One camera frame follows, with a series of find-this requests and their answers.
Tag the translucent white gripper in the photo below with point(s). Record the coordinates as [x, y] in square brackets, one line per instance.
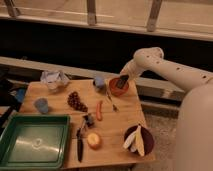
[132, 70]

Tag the dark eraser block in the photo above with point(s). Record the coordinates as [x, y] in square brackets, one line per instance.
[122, 81]

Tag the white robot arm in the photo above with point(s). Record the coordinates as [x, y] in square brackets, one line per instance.
[194, 135]

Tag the orange-brown bowl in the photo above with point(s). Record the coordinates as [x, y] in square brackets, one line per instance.
[116, 91]

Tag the small blue cup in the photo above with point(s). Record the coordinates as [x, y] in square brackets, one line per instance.
[99, 82]

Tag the metal fork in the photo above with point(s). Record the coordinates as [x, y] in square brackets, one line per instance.
[115, 109]

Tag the orange carrot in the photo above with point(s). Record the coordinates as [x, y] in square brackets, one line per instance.
[98, 111]

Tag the bunch of dark grapes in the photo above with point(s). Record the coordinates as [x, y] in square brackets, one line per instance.
[75, 102]

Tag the small dark clip object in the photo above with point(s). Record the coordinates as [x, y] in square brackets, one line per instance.
[89, 120]

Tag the yellow banana pieces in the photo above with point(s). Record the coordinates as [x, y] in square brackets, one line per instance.
[135, 138]

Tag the clear glass with cloth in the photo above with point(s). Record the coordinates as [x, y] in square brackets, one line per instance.
[54, 80]

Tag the yellow round fruit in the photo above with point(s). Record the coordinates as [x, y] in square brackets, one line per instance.
[94, 140]

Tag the blue plastic cup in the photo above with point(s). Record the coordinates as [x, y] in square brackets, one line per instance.
[41, 105]

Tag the blue object at table edge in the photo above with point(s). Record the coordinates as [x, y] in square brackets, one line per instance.
[20, 94]

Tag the green plastic tray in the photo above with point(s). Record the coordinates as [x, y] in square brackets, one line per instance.
[34, 142]

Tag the black handled knife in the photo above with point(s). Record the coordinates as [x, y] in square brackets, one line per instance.
[80, 145]

